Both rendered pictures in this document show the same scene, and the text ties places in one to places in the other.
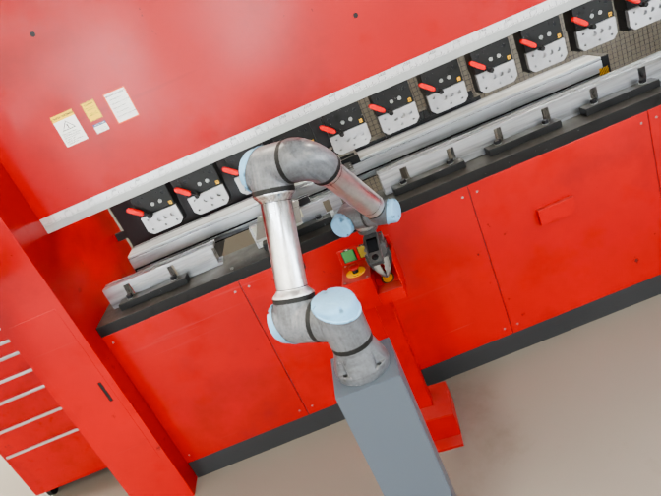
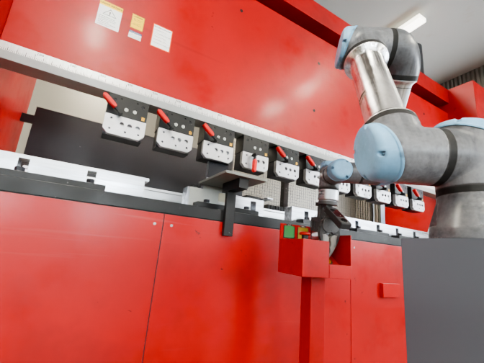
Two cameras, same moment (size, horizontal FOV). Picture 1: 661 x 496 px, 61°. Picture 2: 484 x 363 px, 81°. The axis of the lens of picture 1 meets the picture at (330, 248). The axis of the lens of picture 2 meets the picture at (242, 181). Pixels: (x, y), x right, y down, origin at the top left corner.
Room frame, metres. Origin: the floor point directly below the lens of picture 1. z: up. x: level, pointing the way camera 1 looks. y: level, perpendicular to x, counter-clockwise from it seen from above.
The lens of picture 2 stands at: (1.05, 0.71, 0.72)
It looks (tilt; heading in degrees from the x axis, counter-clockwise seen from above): 14 degrees up; 328
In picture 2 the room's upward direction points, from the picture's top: 5 degrees clockwise
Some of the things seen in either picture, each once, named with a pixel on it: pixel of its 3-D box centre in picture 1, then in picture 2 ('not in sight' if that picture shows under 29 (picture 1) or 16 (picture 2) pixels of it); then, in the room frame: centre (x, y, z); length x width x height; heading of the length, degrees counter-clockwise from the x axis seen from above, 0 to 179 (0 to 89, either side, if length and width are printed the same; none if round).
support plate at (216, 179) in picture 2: (278, 220); (230, 181); (2.03, 0.14, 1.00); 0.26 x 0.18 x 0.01; 177
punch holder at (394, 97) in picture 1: (393, 106); (310, 172); (2.14, -0.44, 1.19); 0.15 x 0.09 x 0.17; 87
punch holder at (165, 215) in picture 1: (159, 207); (124, 120); (2.20, 0.55, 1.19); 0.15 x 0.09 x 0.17; 87
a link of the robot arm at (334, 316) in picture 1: (338, 317); (464, 157); (1.26, 0.05, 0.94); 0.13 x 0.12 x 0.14; 55
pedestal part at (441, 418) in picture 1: (430, 418); not in sight; (1.76, -0.09, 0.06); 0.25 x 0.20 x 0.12; 168
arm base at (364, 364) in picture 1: (356, 351); (474, 215); (1.26, 0.05, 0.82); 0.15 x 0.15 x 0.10
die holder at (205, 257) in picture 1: (163, 274); (74, 178); (2.21, 0.68, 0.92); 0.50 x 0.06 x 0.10; 87
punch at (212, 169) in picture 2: not in sight; (217, 173); (2.18, 0.13, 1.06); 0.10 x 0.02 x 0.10; 87
